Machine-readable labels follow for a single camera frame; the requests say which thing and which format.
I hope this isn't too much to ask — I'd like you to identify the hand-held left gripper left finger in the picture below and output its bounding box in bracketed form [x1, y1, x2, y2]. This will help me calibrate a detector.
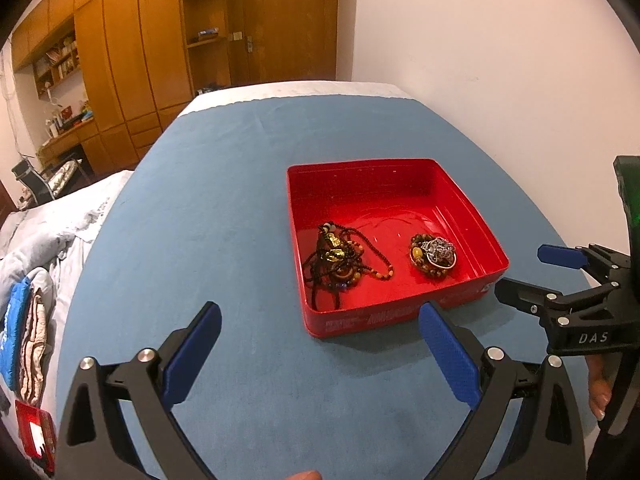
[55, 301, 222, 480]

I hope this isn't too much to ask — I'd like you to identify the white mattress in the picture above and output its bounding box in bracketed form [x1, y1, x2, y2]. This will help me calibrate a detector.
[177, 80, 417, 117]

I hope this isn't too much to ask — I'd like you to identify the black and amber bead necklace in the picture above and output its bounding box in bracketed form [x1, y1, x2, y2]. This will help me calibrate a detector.
[320, 224, 397, 292]

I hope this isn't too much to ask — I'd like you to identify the wooden desk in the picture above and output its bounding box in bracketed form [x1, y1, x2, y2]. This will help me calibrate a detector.
[36, 116, 103, 173]

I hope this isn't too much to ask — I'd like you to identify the folded beige cloth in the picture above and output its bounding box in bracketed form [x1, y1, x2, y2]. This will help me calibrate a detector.
[19, 287, 55, 407]

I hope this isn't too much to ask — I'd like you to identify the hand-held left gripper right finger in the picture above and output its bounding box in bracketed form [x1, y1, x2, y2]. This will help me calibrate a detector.
[419, 301, 587, 480]

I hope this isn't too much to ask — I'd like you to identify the blue towel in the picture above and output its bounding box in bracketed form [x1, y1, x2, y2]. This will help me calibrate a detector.
[0, 280, 32, 392]

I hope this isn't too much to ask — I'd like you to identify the person's right hand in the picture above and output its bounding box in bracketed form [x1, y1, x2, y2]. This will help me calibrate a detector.
[586, 352, 615, 422]

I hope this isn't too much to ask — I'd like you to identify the brown bead bracelet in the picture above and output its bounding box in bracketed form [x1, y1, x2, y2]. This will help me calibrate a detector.
[409, 232, 459, 279]

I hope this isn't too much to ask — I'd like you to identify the wooden wardrobe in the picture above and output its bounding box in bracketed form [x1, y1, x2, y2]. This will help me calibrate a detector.
[10, 0, 233, 177]

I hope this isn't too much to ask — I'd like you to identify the red rectangular box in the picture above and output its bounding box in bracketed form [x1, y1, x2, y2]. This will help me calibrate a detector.
[286, 158, 510, 339]

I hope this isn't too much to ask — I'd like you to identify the wooden door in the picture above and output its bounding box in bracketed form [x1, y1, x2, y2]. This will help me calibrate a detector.
[225, 0, 360, 88]

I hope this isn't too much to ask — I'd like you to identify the silver bangle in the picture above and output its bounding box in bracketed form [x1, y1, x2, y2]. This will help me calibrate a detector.
[412, 244, 459, 269]

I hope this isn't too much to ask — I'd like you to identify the blue bed sheet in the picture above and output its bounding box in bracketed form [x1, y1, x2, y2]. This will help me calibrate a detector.
[55, 95, 618, 480]

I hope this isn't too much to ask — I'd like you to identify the red-brown ring bangle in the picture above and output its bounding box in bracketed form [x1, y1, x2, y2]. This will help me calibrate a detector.
[333, 265, 364, 287]

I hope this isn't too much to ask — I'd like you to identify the black office chair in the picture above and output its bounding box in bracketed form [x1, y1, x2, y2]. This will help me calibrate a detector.
[11, 159, 55, 204]

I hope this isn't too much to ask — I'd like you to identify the red flat box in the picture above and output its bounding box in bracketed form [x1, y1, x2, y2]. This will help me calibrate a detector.
[14, 399, 57, 477]

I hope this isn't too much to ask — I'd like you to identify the grey quilt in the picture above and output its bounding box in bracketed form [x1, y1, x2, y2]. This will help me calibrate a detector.
[0, 157, 137, 311]

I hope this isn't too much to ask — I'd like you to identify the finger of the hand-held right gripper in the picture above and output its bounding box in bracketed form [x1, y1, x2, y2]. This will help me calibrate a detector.
[494, 277, 621, 328]
[537, 243, 632, 286]

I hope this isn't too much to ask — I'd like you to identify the row of books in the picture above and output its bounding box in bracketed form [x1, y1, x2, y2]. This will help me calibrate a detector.
[31, 34, 82, 95]

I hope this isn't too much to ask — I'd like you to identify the silver chain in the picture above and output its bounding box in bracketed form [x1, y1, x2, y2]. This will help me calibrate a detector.
[421, 236, 457, 257]

